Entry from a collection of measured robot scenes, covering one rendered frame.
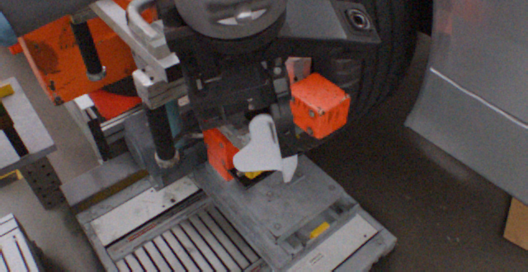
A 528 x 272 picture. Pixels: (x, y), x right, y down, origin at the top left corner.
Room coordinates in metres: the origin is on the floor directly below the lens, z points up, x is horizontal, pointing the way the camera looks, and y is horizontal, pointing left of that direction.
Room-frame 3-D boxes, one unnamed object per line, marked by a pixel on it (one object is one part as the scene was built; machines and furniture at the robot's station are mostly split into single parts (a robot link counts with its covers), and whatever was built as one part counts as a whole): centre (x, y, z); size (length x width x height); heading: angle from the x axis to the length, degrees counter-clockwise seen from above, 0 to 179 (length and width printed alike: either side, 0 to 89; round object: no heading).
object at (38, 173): (0.98, 0.86, 0.21); 0.10 x 0.10 x 0.42; 39
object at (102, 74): (0.78, 0.41, 0.83); 0.04 x 0.04 x 0.16
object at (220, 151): (0.83, 0.09, 0.48); 0.16 x 0.12 x 0.17; 129
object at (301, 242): (0.91, -0.02, 0.13); 0.50 x 0.36 x 0.10; 39
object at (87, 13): (0.80, 0.38, 0.93); 0.09 x 0.05 x 0.05; 129
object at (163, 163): (0.52, 0.19, 0.83); 0.04 x 0.04 x 0.16
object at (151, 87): (0.54, 0.17, 0.93); 0.09 x 0.05 x 0.05; 129
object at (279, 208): (0.91, -0.02, 0.32); 0.40 x 0.30 x 0.28; 39
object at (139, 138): (1.06, 0.29, 0.26); 0.42 x 0.18 x 0.35; 129
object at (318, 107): (0.56, -0.09, 0.85); 0.09 x 0.08 x 0.07; 39
